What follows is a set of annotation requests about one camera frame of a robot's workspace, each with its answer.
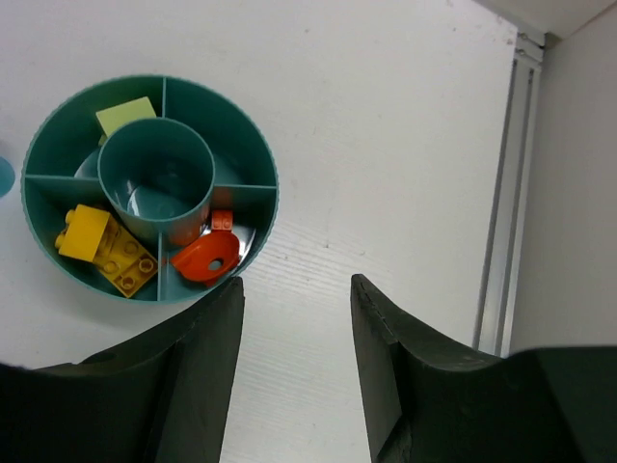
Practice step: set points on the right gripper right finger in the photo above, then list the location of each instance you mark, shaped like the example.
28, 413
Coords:
429, 398

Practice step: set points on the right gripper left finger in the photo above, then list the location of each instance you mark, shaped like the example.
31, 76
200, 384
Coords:
162, 396

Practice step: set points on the orange round dish lego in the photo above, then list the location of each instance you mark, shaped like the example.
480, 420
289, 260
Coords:
208, 259

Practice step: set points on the yellow orange square lego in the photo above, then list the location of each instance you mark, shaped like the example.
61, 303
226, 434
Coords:
123, 261

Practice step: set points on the small orange lego piece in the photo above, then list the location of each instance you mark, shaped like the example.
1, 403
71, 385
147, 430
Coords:
221, 220

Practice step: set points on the pale green lego block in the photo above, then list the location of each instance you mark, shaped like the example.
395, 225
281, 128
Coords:
112, 118

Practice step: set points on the yellow curved striped lego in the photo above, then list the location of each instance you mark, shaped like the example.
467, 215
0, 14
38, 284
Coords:
88, 235

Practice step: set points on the teal round divided container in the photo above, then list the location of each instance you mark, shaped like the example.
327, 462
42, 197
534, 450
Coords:
159, 178

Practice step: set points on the teal flower frog lego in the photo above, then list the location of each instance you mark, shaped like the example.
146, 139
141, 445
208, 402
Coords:
7, 177

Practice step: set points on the aluminium rail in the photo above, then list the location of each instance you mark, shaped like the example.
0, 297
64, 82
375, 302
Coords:
498, 291

